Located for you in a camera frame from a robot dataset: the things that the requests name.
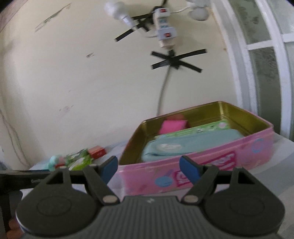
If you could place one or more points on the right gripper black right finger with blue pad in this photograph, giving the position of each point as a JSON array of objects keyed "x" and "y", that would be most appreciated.
[{"x": 233, "y": 201}]

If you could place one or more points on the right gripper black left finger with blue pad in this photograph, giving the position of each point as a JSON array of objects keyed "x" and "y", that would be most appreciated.
[{"x": 66, "y": 202}]

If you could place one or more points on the teal plush toy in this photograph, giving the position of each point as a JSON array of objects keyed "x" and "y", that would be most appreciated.
[{"x": 55, "y": 162}]

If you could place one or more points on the green tube package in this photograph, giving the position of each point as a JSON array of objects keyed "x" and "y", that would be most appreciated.
[{"x": 77, "y": 161}]

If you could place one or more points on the small red box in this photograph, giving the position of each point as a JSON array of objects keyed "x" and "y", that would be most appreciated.
[{"x": 97, "y": 152}]

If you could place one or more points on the teal zip pouch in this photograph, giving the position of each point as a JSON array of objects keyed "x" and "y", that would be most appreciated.
[{"x": 168, "y": 147}]

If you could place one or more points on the green rectangular carton box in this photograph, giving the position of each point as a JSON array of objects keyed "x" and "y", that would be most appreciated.
[{"x": 213, "y": 126}]

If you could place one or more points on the person's left hand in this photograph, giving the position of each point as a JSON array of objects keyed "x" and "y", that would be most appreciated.
[{"x": 15, "y": 231}]

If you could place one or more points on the pink macaron biscuit tin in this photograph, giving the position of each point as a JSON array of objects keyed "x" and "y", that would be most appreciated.
[{"x": 254, "y": 149}]

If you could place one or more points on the pink folded cloth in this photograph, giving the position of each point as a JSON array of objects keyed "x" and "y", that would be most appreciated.
[{"x": 169, "y": 126}]

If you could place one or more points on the black tape cross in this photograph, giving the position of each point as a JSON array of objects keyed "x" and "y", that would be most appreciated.
[{"x": 173, "y": 60}]

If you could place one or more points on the white framed window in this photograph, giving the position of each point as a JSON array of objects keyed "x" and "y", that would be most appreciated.
[{"x": 259, "y": 40}]

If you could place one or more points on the white power strip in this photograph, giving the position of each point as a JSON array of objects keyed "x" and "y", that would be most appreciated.
[{"x": 166, "y": 34}]

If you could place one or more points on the small white fan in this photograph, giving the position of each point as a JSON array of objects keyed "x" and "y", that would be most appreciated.
[{"x": 199, "y": 9}]

